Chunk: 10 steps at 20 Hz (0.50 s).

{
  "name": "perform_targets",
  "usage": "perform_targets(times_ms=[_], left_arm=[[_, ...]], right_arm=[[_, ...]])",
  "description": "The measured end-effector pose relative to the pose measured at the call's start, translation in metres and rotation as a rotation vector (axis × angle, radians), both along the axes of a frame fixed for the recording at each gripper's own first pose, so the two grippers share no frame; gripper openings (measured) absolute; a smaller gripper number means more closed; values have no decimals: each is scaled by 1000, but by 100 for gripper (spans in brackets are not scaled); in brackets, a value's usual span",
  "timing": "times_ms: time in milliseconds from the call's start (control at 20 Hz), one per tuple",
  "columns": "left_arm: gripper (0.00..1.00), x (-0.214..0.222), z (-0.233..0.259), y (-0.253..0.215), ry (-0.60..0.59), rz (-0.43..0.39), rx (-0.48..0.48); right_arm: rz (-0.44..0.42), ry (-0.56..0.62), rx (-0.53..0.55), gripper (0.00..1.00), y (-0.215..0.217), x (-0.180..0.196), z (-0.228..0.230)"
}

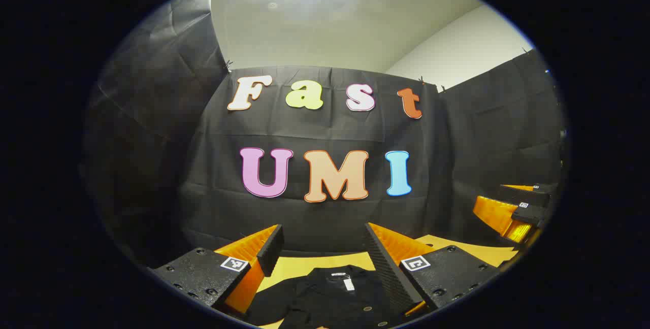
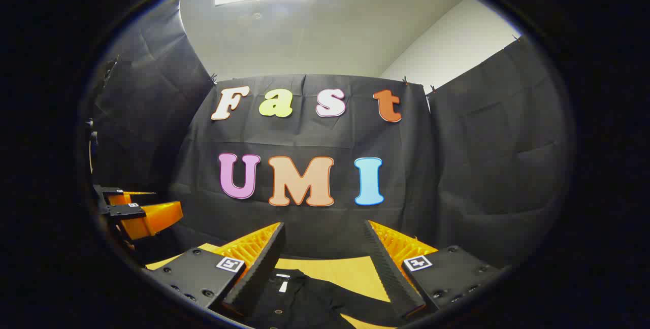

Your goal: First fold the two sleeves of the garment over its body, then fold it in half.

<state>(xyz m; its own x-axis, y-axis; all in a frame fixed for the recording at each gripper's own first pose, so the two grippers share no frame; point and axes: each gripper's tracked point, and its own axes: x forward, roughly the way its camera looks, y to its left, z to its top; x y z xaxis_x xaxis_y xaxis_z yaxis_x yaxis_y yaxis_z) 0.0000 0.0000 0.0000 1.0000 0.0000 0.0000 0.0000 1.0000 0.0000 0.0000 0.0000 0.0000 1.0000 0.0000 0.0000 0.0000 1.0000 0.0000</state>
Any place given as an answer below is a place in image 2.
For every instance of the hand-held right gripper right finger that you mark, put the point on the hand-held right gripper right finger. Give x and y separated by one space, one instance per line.
388 273

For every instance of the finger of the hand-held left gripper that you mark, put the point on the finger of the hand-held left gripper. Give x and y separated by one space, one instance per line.
119 198
152 220

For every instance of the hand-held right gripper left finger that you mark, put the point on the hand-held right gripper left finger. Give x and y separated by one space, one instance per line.
259 273

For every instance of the black collared jacket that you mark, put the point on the black collared jacket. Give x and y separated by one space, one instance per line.
304 303

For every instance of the black backdrop cloth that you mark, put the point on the black backdrop cloth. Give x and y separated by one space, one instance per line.
325 227

